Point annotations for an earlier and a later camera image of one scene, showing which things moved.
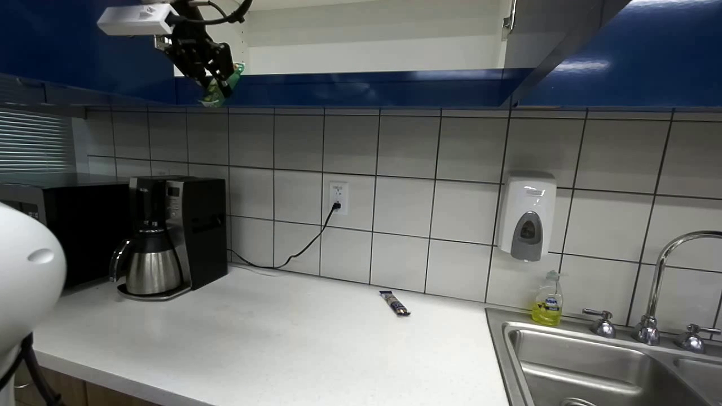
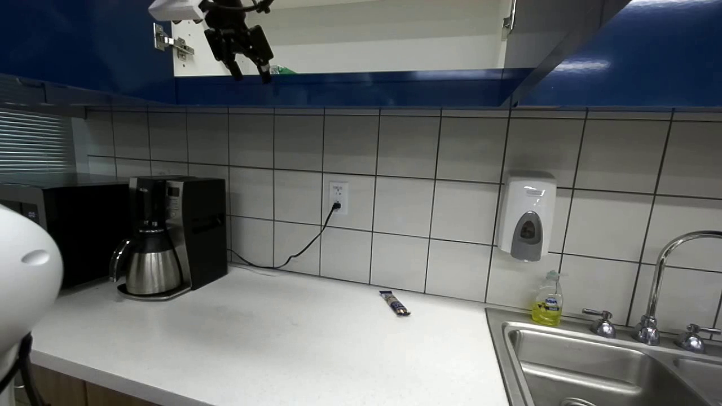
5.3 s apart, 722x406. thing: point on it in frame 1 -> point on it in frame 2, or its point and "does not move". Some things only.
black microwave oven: (88, 221) does not move
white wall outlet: (338, 198) does not move
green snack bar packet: (215, 97) -> (282, 71)
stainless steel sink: (572, 365) does not move
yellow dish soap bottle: (547, 312) does not move
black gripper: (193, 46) -> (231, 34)
